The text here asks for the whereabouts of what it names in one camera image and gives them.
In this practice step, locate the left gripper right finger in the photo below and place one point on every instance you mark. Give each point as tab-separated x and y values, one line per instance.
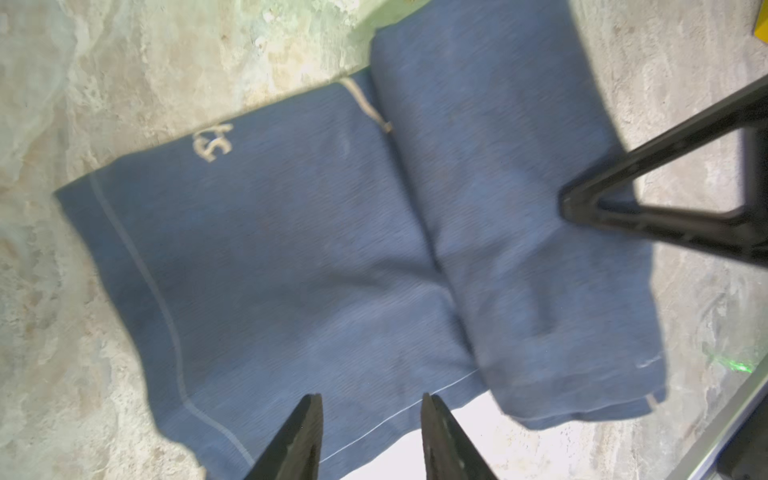
448	451

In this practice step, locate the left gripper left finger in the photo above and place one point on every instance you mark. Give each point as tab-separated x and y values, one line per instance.
294	452

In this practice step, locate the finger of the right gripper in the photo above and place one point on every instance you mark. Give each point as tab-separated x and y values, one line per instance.
739	234

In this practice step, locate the blue patterned pillowcase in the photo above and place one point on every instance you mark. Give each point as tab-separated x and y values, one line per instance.
392	234

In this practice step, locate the small yellow flat card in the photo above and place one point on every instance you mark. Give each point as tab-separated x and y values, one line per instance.
761	25

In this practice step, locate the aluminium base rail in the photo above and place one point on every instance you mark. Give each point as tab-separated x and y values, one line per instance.
734	445

